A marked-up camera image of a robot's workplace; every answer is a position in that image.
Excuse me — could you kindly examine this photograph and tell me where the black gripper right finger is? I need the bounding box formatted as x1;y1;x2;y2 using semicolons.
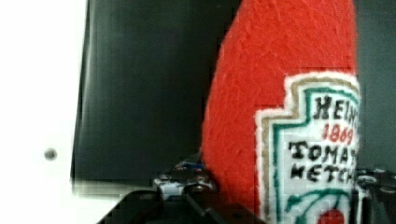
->
349;168;396;224

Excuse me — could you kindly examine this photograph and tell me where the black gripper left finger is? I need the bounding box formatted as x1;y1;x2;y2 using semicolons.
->
97;162;265;224

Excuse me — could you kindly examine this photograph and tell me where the red plush ketchup bottle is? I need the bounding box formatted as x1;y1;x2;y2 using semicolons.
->
202;0;361;224

